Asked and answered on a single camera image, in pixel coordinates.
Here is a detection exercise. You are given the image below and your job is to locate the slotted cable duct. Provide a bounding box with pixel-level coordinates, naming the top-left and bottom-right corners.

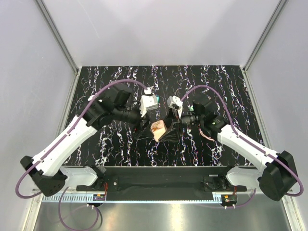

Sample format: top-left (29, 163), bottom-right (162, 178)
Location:
top-left (42, 193), bottom-right (106, 203)

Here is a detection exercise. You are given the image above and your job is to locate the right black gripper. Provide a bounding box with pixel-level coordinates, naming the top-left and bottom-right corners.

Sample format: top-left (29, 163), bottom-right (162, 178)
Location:
top-left (157, 107), bottom-right (203, 142)

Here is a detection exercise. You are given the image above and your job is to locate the black marbled table mat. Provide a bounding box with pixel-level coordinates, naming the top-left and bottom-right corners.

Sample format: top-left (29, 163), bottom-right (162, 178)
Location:
top-left (64, 65), bottom-right (263, 167)

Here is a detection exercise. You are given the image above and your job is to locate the right aluminium frame post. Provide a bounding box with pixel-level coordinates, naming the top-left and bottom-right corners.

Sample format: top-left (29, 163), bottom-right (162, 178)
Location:
top-left (243, 0), bottom-right (289, 72)

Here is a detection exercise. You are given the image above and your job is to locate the beige cube adapter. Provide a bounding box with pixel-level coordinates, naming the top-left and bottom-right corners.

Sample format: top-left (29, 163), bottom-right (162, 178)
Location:
top-left (150, 120), bottom-right (167, 142)

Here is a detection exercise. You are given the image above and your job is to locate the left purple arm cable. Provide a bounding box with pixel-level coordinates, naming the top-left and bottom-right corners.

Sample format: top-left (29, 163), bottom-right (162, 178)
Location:
top-left (15, 79), bottom-right (152, 198)

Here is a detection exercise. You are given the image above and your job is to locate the pink coiled socket cable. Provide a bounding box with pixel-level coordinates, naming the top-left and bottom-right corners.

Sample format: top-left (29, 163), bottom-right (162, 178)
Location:
top-left (198, 128), bottom-right (216, 142)

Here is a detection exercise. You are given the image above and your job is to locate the aluminium frame post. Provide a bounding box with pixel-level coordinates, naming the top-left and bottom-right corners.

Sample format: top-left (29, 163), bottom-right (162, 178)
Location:
top-left (34, 0), bottom-right (79, 75)
top-left (243, 0), bottom-right (289, 72)

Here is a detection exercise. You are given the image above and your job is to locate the left aluminium frame post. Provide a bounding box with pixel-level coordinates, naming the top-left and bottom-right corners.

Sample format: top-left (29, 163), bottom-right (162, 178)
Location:
top-left (34, 0), bottom-right (79, 75)

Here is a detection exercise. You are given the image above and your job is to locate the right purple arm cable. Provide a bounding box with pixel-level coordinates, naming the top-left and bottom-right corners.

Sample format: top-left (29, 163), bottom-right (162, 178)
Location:
top-left (180, 84), bottom-right (304, 197)

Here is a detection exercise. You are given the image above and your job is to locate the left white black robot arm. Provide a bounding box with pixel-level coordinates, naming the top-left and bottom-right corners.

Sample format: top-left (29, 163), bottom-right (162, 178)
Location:
top-left (15, 79), bottom-right (157, 199)

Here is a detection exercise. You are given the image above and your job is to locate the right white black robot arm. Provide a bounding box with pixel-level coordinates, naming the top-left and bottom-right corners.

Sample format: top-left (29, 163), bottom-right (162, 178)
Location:
top-left (151, 96), bottom-right (300, 201)

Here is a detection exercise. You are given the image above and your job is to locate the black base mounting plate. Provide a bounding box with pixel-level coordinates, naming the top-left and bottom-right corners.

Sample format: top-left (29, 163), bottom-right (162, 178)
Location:
top-left (77, 167), bottom-right (246, 202)

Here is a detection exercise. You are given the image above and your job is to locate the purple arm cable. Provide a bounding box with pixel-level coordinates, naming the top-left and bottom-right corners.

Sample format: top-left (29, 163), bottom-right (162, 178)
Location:
top-left (180, 84), bottom-right (304, 197)
top-left (15, 79), bottom-right (152, 198)

